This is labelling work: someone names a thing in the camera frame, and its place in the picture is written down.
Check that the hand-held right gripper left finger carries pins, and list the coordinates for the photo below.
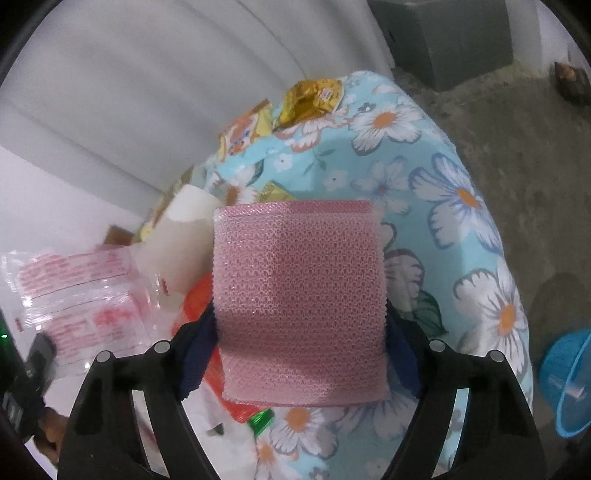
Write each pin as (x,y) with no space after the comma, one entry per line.
(196,364)

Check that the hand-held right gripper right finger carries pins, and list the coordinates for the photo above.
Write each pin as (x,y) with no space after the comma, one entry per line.
(402,361)

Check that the pink bubble wrap pouch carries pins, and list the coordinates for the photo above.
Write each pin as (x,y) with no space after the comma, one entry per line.
(300,300)

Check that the floral blue tablecloth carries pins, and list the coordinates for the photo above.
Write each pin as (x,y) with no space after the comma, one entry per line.
(443,194)

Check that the person's left hand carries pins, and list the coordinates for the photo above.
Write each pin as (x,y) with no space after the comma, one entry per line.
(53,431)

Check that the orange plastic wrapper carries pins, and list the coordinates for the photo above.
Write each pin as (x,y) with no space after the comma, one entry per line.
(196,302)

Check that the small green wrapper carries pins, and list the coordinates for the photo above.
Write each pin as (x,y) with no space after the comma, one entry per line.
(261,421)

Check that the clear red-printed plastic wrapper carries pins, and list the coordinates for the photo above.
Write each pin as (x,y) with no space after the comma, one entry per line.
(83,300)

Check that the small brown cardboard box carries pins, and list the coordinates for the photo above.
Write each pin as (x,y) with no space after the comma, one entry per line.
(117,234)

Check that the blue plastic basket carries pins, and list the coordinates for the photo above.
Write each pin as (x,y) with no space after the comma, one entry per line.
(565,383)

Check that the small yellow packet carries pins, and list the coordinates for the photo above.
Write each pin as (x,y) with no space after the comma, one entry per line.
(276,193)

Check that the orange snack packet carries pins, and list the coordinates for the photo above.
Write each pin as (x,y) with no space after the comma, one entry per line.
(244,131)

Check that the gold foil wrapper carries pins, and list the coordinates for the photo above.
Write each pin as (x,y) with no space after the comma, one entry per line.
(307,101)

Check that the grey box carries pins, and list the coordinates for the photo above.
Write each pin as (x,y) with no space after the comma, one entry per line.
(443,41)

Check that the dark small basket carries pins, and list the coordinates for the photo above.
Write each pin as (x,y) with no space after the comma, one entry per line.
(569,79)

